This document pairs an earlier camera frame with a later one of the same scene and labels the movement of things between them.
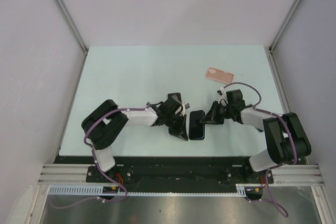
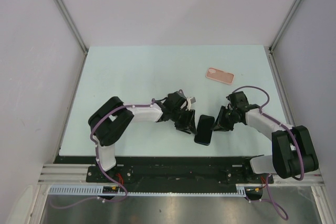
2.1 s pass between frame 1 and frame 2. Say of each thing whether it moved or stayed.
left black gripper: moved
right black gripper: moved
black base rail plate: stayed
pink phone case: stayed
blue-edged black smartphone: moved
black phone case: moved
